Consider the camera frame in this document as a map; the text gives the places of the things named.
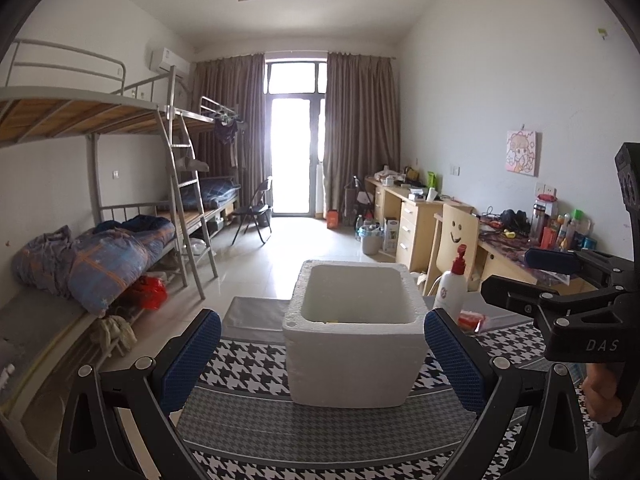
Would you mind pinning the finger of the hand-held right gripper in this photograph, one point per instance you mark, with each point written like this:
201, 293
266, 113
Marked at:
550, 261
515, 292

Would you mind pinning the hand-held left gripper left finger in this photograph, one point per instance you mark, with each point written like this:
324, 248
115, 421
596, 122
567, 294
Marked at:
192, 355

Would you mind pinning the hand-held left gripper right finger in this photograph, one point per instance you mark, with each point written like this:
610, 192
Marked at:
452, 355

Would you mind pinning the white foam box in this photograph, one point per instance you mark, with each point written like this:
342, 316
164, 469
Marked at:
350, 365

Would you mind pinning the person's right hand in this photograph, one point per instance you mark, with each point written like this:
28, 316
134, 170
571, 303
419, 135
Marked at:
602, 395

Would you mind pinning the row of toiletry bottles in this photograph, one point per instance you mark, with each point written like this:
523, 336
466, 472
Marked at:
570, 232

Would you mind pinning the small red packet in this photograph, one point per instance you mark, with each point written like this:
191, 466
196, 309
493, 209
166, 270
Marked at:
471, 321

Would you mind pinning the desk with patterned cover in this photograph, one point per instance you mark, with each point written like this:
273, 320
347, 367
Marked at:
500, 250

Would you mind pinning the black headphones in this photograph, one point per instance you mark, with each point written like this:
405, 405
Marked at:
514, 217

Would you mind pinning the houndstooth cloth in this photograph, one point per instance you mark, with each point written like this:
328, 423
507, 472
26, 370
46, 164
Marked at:
250, 375

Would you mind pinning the white lotion pump bottle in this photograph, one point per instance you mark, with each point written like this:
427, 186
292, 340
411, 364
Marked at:
450, 290

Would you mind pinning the red plastic bag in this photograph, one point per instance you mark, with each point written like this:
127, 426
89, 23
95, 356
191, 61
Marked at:
149, 294

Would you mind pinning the cardboard box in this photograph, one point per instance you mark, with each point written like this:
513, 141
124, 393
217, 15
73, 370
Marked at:
417, 281

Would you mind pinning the beige cloth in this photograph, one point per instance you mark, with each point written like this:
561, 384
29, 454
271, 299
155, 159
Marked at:
112, 335

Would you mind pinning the wooden smiley chair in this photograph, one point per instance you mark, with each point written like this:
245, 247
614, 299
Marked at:
457, 227

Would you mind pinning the white basin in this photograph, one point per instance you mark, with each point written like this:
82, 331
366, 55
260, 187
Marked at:
198, 248

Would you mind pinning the blue orange quilt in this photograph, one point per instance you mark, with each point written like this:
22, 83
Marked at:
120, 265

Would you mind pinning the wooden desk with drawers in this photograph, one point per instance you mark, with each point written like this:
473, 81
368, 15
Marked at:
412, 225

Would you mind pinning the white carton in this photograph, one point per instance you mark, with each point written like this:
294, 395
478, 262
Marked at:
391, 237

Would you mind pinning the white bucket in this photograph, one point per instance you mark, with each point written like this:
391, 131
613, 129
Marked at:
371, 242

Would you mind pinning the green packet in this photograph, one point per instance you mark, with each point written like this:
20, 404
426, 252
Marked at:
431, 181

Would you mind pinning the black folding chair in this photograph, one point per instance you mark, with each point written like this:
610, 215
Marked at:
252, 212

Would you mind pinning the dark blue quilt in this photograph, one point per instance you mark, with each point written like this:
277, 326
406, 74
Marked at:
210, 192

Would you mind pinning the grey patterned blanket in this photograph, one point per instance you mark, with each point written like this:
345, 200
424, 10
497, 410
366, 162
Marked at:
42, 260

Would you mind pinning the orange box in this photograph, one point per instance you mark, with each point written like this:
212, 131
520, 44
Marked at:
333, 219

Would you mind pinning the black folded cart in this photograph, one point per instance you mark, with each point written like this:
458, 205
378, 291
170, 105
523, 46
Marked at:
357, 197

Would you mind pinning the grey cloth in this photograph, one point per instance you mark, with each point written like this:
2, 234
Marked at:
192, 164

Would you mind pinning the glass balcony door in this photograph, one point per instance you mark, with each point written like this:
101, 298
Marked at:
295, 155

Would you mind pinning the dark hanging clothes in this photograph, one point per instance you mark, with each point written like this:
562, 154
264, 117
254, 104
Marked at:
225, 132

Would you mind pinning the brown curtain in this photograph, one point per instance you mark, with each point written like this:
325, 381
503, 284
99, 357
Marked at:
230, 95
362, 120

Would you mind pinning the grey metal bunk bed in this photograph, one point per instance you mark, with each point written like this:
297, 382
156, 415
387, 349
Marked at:
200, 120
75, 115

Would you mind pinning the white air conditioner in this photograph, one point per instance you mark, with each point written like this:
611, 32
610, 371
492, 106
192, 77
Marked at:
170, 61

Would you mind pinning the white wall socket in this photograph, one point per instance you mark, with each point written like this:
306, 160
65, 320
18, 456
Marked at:
546, 189

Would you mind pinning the pink cartoon wall picture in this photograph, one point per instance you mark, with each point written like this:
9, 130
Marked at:
523, 153

